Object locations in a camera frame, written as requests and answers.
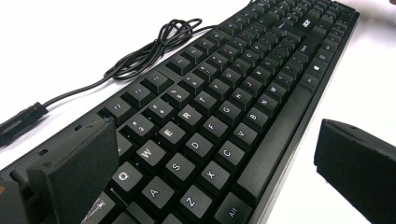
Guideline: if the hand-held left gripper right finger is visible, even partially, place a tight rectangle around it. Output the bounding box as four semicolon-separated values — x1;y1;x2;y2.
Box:
313;118;396;224

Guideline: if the black computer keyboard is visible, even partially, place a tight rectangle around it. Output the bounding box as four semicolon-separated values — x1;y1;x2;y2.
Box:
0;0;361;224

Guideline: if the black keyboard cable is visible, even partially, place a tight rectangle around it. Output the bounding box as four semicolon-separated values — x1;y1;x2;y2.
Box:
0;18;219;147

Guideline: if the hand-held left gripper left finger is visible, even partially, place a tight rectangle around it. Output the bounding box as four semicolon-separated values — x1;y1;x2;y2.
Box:
26;117;120;224

